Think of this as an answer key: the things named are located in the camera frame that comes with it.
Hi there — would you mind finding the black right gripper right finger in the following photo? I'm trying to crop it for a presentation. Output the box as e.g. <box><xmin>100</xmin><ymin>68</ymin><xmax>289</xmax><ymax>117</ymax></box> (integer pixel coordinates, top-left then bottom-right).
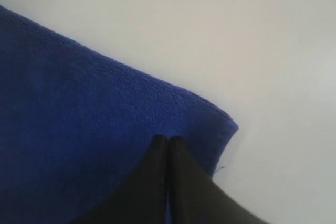
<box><xmin>167</xmin><ymin>136</ymin><xmax>265</xmax><ymax>224</ymax></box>

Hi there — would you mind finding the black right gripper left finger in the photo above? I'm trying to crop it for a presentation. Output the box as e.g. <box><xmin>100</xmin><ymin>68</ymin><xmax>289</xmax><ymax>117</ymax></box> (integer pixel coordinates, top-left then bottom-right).
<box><xmin>73</xmin><ymin>135</ymin><xmax>168</xmax><ymax>223</ymax></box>

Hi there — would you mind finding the blue microfiber towel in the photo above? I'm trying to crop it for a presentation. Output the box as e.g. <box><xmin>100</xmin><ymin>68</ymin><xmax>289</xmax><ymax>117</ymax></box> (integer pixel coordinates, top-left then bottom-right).
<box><xmin>1</xmin><ymin>8</ymin><xmax>238</xmax><ymax>223</ymax></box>

